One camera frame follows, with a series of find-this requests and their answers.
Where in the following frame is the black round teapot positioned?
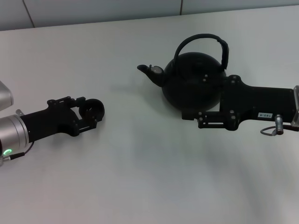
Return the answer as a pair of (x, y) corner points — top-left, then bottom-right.
(137, 34), (231, 112)

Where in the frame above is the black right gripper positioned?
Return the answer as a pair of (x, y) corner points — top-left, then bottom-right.
(181, 74), (294, 130)

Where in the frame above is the dark brown teacup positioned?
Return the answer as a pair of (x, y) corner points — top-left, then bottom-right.
(78, 98), (105, 123)

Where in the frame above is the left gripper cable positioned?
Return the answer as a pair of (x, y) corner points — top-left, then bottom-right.
(0, 141), (36, 167)

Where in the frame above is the right gripper cable with plug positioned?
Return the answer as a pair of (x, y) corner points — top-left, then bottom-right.
(260, 114), (299, 136)

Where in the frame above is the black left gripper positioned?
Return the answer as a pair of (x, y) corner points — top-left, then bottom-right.
(20, 96), (99, 143)

